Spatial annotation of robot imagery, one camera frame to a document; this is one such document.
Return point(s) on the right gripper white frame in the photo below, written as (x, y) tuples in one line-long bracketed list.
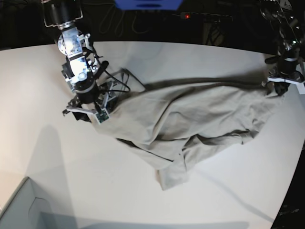
[(99, 110)]

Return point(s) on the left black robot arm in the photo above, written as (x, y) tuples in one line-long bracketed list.
[(291, 39)]

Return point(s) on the beige t-shirt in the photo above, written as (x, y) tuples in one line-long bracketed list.
[(175, 125)]

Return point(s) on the grey box at corner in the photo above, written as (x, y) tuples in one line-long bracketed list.
[(31, 207)]

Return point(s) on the blue overhead mount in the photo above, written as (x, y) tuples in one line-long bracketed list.
[(148, 4)]

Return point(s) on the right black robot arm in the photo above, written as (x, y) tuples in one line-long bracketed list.
[(82, 69)]

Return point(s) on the black power strip red light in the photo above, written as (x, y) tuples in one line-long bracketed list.
[(206, 16)]

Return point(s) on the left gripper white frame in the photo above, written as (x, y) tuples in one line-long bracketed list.
[(285, 72)]

